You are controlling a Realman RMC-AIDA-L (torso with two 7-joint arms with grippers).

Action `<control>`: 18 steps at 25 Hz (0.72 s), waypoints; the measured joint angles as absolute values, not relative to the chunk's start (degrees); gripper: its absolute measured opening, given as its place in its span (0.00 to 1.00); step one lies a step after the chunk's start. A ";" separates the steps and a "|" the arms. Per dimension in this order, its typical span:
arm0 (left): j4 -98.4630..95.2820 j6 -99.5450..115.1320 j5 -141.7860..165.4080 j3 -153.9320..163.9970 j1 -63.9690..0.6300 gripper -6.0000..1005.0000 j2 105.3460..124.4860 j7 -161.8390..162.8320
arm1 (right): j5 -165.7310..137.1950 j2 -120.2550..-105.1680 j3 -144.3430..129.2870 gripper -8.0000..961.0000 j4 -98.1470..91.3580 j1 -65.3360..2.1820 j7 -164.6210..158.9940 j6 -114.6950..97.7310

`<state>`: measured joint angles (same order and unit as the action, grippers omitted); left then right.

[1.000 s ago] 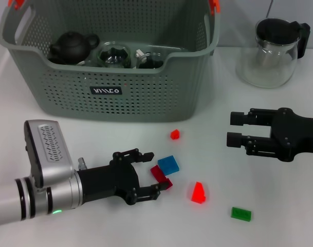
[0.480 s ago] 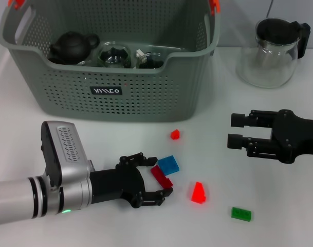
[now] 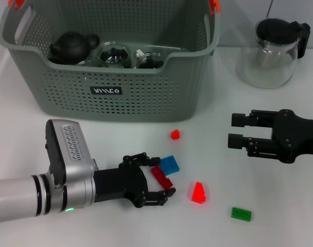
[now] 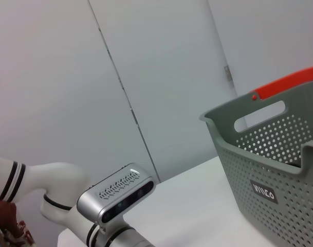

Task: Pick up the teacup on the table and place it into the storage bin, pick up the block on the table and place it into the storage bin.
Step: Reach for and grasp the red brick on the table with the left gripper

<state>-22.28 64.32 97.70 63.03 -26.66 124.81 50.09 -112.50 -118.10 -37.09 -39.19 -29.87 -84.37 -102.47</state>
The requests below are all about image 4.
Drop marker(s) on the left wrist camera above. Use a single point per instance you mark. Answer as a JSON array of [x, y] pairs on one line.
[[115, 195]]

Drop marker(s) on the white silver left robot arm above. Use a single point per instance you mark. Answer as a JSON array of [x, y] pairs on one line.
[[56, 177]]

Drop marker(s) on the grey perforated plastic storage bin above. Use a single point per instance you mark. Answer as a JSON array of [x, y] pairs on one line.
[[274, 185]]

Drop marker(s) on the white brown sneaker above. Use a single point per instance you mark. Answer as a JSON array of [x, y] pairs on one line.
[[20, 236]]

